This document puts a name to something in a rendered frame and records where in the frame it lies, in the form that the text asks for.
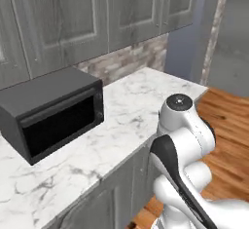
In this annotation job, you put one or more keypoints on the black toaster oven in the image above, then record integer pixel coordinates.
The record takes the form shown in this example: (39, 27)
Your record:
(48, 109)

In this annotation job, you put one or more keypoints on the grey wall cabinet door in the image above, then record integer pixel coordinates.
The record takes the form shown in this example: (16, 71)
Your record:
(134, 12)
(178, 4)
(61, 21)
(11, 41)

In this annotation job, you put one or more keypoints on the grey base cabinet door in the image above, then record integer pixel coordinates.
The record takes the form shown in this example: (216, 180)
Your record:
(97, 210)
(131, 184)

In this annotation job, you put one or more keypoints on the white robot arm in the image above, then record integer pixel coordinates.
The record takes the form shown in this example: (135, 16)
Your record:
(186, 132)

